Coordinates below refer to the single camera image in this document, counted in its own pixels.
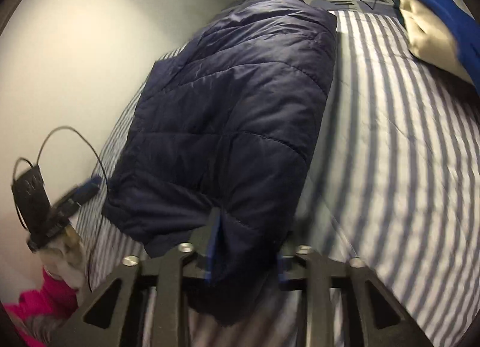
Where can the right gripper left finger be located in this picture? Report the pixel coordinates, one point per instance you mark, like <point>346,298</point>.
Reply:
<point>143,300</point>

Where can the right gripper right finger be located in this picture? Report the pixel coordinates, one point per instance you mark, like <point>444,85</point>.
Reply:
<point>343,303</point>

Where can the left hand in white glove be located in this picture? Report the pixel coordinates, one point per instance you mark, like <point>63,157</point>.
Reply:
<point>64,258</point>

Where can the navy quilted puffer jacket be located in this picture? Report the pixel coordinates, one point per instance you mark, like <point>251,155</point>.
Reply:
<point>225,133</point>

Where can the blue white striped blanket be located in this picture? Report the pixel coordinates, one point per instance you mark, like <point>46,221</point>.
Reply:
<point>395,178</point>

